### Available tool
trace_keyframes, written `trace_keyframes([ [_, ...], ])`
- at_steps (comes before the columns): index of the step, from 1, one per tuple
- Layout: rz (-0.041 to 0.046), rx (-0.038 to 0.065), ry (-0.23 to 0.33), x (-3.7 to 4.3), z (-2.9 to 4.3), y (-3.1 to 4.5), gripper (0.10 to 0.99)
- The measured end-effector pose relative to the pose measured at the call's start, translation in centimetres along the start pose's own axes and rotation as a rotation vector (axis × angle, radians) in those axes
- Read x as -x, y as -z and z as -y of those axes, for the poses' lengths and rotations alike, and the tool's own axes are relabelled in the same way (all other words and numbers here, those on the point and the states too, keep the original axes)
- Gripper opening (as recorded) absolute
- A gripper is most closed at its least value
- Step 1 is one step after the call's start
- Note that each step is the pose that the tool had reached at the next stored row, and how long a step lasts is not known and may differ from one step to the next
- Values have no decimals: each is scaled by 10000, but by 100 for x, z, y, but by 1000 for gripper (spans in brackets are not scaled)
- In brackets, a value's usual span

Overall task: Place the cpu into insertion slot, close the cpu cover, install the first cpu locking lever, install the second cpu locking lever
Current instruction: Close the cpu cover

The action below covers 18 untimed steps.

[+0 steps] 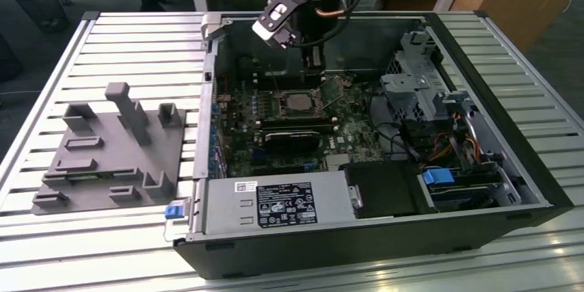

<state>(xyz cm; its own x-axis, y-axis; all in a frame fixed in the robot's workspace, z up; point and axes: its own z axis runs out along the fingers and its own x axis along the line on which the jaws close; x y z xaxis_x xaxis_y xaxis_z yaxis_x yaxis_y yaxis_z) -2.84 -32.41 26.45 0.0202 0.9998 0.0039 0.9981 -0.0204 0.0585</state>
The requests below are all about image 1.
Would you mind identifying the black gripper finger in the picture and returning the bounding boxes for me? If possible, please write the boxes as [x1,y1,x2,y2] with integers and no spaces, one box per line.
[313,47,329,77]
[301,47,315,78]

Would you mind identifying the metal drive cage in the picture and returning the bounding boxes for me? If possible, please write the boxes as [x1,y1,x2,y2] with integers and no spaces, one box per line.
[378,30,481,124]

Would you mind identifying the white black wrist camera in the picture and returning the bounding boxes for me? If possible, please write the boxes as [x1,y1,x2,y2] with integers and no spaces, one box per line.
[251,0,303,50]

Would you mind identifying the silver CPU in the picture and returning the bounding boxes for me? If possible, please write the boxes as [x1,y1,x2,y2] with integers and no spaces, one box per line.
[286,94,314,110]

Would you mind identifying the grey parts rack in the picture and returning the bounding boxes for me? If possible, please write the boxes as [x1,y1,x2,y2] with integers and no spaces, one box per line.
[30,81,189,217]

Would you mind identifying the green motherboard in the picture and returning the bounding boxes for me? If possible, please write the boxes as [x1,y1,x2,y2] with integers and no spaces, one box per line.
[214,76,390,178]

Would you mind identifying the yellow orange wire bundle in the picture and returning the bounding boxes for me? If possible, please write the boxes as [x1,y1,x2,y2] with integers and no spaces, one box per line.
[429,133,483,165]

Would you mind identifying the black mesh wastebasket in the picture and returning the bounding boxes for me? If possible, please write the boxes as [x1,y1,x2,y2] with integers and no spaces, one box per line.
[11,0,73,33]

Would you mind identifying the black camera cable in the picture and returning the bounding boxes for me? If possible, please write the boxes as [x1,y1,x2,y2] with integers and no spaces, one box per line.
[291,0,369,49]

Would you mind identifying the black open PC case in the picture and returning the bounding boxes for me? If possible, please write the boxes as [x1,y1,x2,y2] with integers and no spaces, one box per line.
[173,10,575,280]

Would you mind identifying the black plastic shroud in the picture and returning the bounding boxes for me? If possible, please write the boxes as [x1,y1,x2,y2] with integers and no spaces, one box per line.
[341,161,439,220]

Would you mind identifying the black graphics card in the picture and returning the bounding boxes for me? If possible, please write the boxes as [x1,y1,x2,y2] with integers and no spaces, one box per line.
[262,129,323,155]

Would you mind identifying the small silver chipset heatsink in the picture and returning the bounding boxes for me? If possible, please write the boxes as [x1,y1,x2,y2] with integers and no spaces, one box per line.
[326,154,351,172]

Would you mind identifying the blue disk carrier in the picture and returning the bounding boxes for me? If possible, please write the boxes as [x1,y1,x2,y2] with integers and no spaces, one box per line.
[422,167,457,187]

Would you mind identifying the CPU socket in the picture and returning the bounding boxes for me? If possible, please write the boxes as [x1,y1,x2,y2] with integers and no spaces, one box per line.
[271,89,329,117]

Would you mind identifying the black case fan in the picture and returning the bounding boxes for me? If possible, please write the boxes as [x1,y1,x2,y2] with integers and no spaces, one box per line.
[235,54,266,78]

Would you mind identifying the black wire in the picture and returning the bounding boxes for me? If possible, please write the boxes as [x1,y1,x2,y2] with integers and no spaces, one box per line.
[373,122,413,156]

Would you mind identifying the green RAM stick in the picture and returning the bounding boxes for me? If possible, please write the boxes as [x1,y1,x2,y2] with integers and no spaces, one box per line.
[66,174,115,182]

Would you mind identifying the silver power supply unit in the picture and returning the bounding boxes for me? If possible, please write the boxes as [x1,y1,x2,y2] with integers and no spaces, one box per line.
[201,170,358,235]

